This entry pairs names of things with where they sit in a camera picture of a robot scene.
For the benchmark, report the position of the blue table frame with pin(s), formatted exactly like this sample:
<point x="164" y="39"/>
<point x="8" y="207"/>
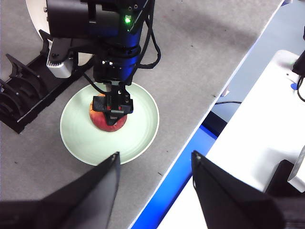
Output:
<point x="181" y="171"/>

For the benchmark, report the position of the pale grey camera box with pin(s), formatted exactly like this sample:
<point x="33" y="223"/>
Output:
<point x="58" y="68"/>

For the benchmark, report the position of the red apple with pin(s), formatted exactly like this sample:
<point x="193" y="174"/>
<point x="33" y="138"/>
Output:
<point x="104" y="122"/>

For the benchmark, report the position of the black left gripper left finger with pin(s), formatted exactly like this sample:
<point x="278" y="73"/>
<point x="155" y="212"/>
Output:
<point x="90" y="195"/>

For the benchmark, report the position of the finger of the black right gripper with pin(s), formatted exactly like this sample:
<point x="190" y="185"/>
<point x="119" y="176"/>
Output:
<point x="120" y="102"/>
<point x="99" y="103"/>

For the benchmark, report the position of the cream white plate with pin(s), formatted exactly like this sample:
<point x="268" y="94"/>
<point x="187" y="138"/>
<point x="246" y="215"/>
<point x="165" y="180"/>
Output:
<point x="35" y="16"/>

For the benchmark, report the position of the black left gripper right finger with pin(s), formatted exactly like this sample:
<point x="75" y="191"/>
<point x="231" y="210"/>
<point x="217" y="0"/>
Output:
<point x="226" y="195"/>

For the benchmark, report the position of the black plate rack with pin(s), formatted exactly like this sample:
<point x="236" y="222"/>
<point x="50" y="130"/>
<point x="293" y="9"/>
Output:
<point x="28" y="105"/>

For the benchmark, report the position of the green plate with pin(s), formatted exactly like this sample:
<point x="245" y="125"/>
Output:
<point x="78" y="133"/>

